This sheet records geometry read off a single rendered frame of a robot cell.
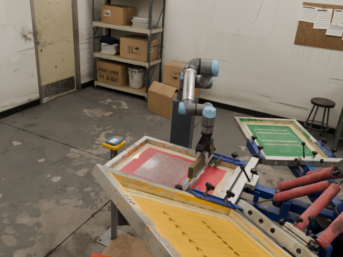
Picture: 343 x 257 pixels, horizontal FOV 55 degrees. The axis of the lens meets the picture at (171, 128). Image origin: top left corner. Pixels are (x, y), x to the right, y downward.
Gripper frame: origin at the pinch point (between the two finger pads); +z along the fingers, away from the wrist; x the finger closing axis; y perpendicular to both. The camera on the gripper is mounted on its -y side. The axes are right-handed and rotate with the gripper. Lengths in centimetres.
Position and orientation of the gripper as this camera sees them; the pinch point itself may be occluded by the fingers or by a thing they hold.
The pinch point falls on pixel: (201, 161)
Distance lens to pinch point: 207.2
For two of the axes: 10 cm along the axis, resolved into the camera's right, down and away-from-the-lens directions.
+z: -0.7, 9.0, 4.2
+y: 4.5, -3.5, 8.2
